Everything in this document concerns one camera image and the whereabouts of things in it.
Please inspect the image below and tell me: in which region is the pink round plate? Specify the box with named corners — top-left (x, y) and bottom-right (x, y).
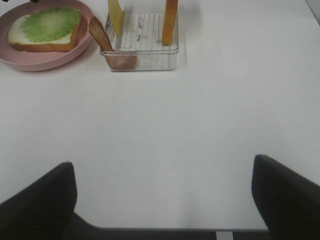
top-left (0, 0), bottom-right (94, 71)

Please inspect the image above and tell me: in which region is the green lettuce leaf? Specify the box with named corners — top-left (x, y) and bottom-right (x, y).
top-left (20, 6), bottom-right (82, 43)

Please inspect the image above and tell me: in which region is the brown bacon strip right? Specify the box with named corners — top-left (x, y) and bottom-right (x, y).
top-left (88, 16), bottom-right (138, 71)

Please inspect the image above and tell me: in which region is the yellow cheese slice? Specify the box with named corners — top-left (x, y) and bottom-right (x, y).
top-left (108, 0), bottom-right (125, 37)

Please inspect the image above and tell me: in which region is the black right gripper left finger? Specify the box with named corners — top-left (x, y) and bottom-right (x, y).
top-left (0, 161), bottom-right (106, 240)

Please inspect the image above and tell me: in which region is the white bread slice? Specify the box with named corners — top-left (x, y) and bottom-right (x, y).
top-left (7, 6), bottom-right (83, 52)
top-left (161, 0), bottom-right (179, 45)

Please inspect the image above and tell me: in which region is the clear right plastic container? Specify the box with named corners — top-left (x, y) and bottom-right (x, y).
top-left (100, 12), bottom-right (179, 72)

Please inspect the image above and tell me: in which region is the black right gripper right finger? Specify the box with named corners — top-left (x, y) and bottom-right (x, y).
top-left (251, 154), bottom-right (320, 240)

